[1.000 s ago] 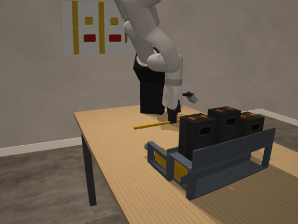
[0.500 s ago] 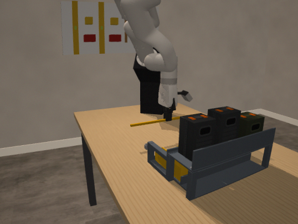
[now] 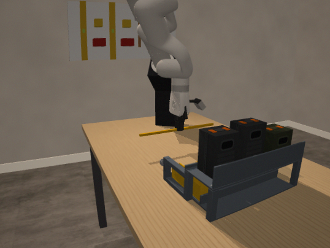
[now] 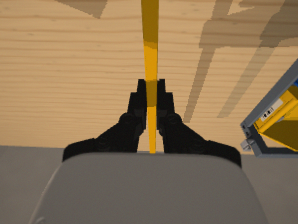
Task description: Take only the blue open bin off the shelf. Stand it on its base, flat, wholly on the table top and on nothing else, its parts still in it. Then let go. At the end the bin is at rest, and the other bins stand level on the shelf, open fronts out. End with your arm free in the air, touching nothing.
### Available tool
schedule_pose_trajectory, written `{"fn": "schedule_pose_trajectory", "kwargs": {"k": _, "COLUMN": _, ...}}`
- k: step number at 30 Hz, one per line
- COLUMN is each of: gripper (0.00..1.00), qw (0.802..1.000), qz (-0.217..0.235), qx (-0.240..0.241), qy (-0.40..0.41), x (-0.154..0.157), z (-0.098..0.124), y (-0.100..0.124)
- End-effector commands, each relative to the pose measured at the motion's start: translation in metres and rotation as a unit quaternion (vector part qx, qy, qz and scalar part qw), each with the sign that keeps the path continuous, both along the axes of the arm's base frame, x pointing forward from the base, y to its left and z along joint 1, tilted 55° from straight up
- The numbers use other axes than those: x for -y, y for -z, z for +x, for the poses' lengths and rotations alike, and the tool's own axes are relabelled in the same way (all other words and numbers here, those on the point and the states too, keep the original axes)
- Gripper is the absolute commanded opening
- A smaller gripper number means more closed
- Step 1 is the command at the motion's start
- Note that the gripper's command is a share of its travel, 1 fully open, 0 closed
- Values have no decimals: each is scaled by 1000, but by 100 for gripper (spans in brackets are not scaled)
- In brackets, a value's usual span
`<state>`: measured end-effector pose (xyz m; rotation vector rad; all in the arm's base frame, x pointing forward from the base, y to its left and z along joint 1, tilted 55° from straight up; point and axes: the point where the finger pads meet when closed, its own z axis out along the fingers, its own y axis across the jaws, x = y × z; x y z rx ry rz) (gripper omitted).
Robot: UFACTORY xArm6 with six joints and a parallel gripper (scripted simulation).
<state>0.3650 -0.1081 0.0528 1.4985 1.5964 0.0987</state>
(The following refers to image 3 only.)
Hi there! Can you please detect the yellow open bin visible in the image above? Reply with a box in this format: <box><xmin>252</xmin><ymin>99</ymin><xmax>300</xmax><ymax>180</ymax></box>
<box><xmin>172</xmin><ymin>169</ymin><xmax>208</xmax><ymax>200</ymax></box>

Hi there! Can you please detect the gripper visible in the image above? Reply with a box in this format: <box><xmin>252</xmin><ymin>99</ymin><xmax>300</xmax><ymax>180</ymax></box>
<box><xmin>169</xmin><ymin>91</ymin><xmax>190</xmax><ymax>131</ymax></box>

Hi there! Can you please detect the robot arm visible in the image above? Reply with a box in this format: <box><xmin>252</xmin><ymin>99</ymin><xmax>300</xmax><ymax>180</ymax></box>
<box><xmin>127</xmin><ymin>0</ymin><xmax>193</xmax><ymax>92</ymax></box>

